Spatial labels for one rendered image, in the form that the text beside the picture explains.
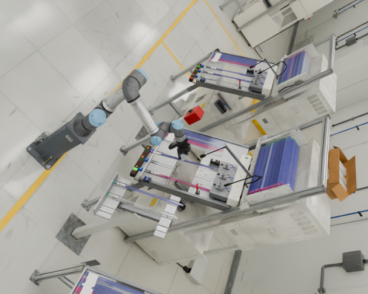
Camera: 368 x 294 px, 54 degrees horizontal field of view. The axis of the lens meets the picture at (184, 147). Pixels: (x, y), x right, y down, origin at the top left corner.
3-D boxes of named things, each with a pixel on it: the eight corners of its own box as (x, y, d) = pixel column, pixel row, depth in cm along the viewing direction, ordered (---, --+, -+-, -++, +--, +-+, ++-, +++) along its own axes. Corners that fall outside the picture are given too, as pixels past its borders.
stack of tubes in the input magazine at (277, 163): (247, 193, 248) (283, 183, 232) (260, 146, 284) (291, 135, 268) (257, 205, 253) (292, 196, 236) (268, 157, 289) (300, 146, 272)
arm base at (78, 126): (69, 125, 262) (76, 121, 256) (80, 114, 272) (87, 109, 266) (83, 141, 267) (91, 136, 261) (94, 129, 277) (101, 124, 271)
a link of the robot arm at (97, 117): (79, 121, 257) (90, 114, 249) (89, 111, 267) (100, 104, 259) (90, 133, 261) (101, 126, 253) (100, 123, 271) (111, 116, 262)
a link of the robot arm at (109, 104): (89, 112, 266) (129, 73, 231) (99, 102, 277) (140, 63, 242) (100, 124, 269) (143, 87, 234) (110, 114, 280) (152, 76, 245)
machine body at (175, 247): (110, 223, 326) (156, 208, 288) (141, 170, 376) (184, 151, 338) (156, 266, 349) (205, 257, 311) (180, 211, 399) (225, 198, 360)
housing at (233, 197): (224, 210, 265) (227, 198, 256) (238, 165, 300) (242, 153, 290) (235, 213, 264) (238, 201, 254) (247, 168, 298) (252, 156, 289)
